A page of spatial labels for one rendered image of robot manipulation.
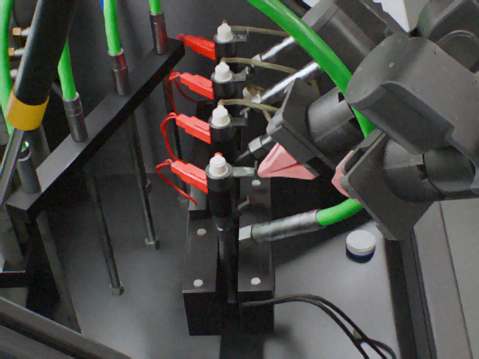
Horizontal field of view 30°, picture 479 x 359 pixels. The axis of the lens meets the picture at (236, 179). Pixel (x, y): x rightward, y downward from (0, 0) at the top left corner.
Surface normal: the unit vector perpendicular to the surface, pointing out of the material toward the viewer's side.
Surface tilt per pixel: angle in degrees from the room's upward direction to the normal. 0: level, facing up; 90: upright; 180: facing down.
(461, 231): 0
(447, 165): 82
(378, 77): 49
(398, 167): 75
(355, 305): 0
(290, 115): 45
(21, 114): 89
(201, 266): 0
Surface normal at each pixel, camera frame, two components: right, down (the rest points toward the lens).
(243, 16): -0.02, 0.69
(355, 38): 0.33, 0.02
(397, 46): -0.77, -0.57
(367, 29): -0.09, 0.46
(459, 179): -0.76, 0.55
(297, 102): 0.62, -0.40
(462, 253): -0.07, -0.72
